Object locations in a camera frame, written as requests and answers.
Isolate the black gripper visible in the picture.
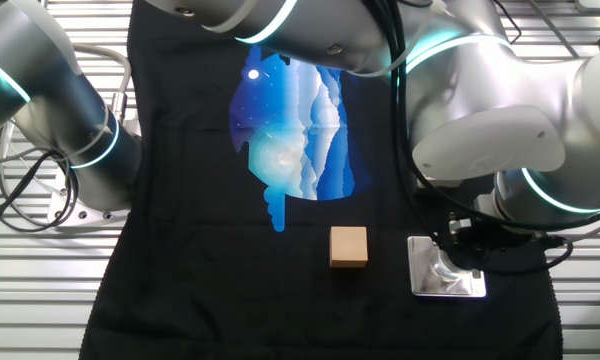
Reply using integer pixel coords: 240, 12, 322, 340
442, 210, 506, 250

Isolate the clear glass jar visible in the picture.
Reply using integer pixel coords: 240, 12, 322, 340
428, 249, 474, 283

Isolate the silver digital scale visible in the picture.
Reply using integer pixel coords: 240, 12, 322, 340
406, 235, 488, 299

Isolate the light wooden cube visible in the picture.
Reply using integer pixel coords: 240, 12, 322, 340
329, 225, 369, 269

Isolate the black cloth with blue print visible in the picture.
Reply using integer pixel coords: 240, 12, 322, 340
78, 0, 564, 360

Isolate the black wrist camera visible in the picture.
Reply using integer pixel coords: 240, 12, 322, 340
472, 227, 549, 254

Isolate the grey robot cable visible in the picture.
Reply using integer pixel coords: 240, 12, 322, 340
562, 207, 600, 247

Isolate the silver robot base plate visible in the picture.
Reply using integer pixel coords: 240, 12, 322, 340
47, 174, 131, 224

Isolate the black cable bundle at base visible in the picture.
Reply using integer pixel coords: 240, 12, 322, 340
0, 124, 80, 235

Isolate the grey cable with metal connector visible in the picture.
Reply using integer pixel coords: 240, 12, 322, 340
67, 42, 133, 126

